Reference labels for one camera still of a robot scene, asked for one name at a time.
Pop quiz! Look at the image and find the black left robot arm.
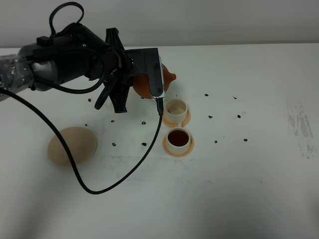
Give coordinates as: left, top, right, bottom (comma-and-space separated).
0, 23, 132, 113

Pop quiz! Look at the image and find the near orange cup saucer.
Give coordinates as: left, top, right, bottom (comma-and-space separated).
162, 135, 195, 158

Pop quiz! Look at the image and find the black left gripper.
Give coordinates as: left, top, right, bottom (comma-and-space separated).
56, 23, 133, 114

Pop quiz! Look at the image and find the orange cup saucer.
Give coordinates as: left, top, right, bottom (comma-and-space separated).
162, 110, 191, 127
162, 135, 195, 158

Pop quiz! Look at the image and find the white teacup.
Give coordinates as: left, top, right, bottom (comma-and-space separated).
164, 99, 188, 123
165, 127, 191, 155

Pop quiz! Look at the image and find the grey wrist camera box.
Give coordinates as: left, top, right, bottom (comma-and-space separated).
125, 48, 165, 99

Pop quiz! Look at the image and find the far orange cup saucer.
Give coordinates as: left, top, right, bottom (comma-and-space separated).
162, 110, 191, 127

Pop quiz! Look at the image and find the near white teacup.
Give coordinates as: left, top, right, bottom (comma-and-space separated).
165, 127, 191, 155

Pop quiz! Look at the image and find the black camera cable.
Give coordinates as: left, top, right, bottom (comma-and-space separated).
0, 47, 165, 195

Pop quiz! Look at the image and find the brown clay teapot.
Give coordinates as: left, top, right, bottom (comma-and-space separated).
133, 64, 176, 99

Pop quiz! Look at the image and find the far white teacup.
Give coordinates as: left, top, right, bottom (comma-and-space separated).
164, 99, 188, 123

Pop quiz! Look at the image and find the beige round teapot saucer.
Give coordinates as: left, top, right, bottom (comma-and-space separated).
47, 127, 97, 168

